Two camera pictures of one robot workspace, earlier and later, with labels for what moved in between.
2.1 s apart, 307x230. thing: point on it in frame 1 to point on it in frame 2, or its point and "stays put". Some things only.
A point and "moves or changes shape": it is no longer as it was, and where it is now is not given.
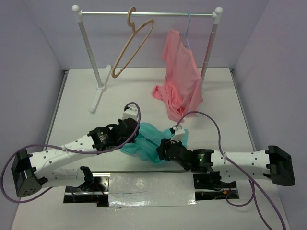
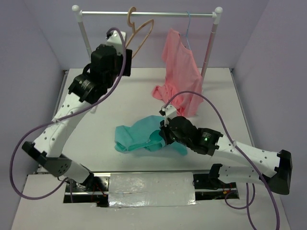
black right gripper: x=164 y=143 to x=163 y=132
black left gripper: x=119 y=120 to x=126 y=67
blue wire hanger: x=186 y=35 stays put
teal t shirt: x=147 y=140 moves or changes shape
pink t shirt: x=182 y=87 stays put
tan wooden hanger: x=134 y=31 stays put
